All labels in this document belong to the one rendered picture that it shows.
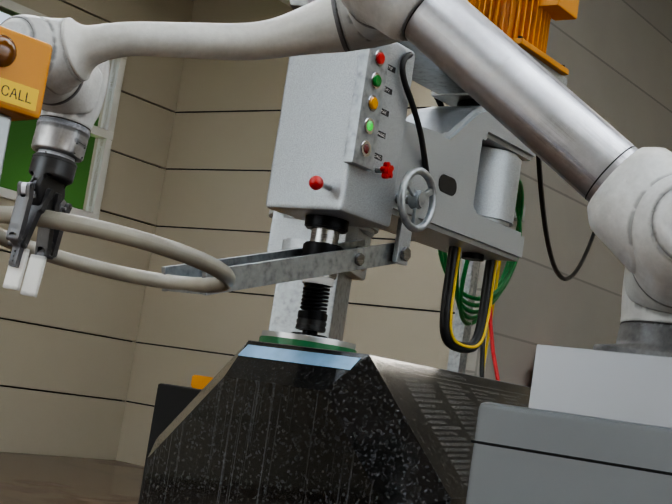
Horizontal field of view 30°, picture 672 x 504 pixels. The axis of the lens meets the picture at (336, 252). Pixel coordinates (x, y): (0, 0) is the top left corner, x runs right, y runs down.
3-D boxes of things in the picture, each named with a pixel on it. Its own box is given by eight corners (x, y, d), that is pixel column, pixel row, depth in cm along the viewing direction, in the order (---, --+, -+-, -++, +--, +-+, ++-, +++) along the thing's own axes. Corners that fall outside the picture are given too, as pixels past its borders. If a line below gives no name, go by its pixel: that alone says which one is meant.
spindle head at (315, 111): (351, 249, 311) (378, 75, 316) (426, 253, 298) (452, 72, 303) (260, 219, 283) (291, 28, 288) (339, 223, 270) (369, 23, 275)
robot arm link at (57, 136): (100, 137, 215) (92, 170, 214) (56, 131, 218) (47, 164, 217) (73, 119, 206) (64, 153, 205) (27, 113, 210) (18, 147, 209)
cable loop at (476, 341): (475, 357, 344) (491, 243, 348) (486, 358, 342) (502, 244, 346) (432, 346, 326) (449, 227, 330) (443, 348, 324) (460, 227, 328)
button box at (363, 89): (362, 170, 277) (381, 47, 281) (372, 170, 276) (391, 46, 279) (342, 162, 271) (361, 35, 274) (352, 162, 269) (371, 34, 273)
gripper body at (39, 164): (61, 151, 206) (46, 205, 204) (87, 167, 214) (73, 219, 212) (23, 146, 209) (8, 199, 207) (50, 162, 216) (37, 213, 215)
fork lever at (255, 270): (349, 258, 309) (349, 238, 308) (415, 263, 297) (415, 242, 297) (148, 290, 254) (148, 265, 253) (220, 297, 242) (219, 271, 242)
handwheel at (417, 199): (399, 236, 296) (408, 174, 297) (435, 238, 290) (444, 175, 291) (363, 223, 284) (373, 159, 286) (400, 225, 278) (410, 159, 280)
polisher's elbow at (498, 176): (427, 217, 339) (437, 146, 342) (475, 231, 352) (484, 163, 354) (478, 216, 325) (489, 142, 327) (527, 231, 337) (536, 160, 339)
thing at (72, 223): (105, 284, 264) (108, 271, 265) (286, 302, 235) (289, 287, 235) (-88, 215, 226) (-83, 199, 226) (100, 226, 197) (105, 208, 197)
